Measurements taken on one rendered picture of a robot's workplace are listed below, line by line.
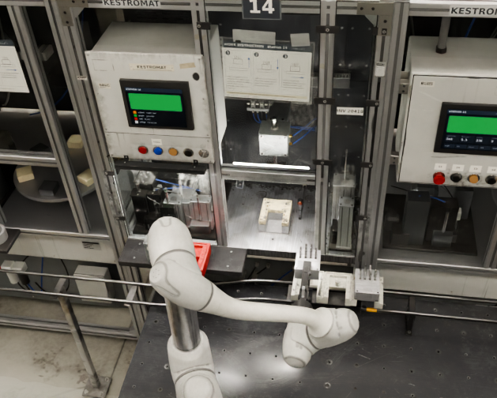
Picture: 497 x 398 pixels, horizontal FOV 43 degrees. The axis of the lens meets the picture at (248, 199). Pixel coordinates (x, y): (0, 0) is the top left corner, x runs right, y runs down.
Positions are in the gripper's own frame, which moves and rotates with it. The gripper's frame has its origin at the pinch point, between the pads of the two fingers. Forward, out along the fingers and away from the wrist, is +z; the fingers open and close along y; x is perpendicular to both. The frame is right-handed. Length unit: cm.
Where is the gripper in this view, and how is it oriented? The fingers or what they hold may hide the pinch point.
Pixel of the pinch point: (306, 272)
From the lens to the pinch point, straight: 243.6
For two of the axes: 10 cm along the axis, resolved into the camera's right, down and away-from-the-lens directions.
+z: 1.6, -6.5, 7.4
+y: -0.5, -7.5, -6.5
